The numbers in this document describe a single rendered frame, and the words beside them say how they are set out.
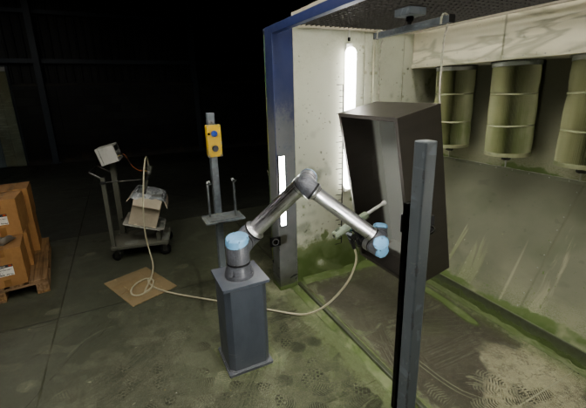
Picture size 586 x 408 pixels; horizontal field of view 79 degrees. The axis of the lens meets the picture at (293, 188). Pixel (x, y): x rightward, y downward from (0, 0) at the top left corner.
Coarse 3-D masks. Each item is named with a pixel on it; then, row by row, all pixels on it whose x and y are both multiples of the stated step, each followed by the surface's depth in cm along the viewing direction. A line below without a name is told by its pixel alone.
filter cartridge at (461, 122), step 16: (448, 80) 312; (464, 80) 307; (448, 96) 314; (464, 96) 311; (448, 112) 319; (464, 112) 315; (448, 128) 321; (464, 128) 319; (448, 144) 326; (464, 144) 324
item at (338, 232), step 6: (378, 204) 261; (384, 204) 261; (372, 210) 258; (360, 216) 253; (366, 216) 255; (336, 228) 248; (342, 228) 248; (348, 228) 249; (336, 234) 246; (342, 234) 248; (354, 246) 257
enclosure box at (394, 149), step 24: (360, 120) 264; (384, 120) 213; (408, 120) 207; (432, 120) 216; (360, 144) 270; (384, 144) 276; (408, 144) 211; (360, 168) 275; (384, 168) 286; (408, 168) 216; (360, 192) 281; (384, 192) 292; (408, 192) 221; (384, 216) 299; (432, 240) 242; (384, 264) 277; (432, 264) 248
